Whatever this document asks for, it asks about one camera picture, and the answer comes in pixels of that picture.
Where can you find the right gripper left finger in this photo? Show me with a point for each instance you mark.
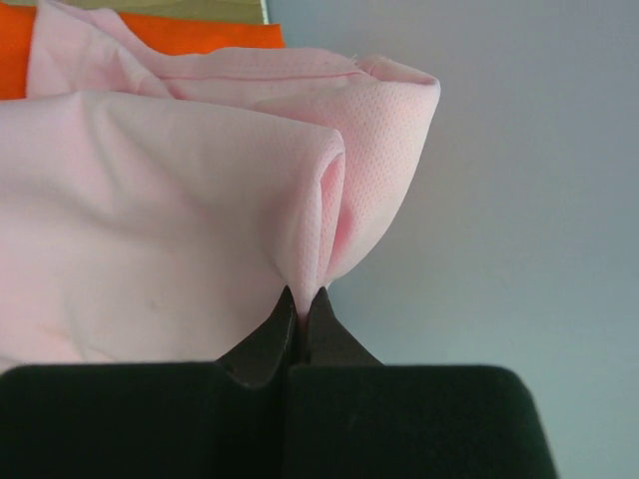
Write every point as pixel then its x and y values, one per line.
pixel 212 419

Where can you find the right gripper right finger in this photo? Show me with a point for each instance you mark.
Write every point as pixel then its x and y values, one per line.
pixel 351 416

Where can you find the pink t shirt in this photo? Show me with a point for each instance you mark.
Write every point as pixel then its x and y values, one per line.
pixel 154 207

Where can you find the orange folded t shirt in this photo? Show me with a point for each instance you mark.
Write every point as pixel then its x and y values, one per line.
pixel 165 35

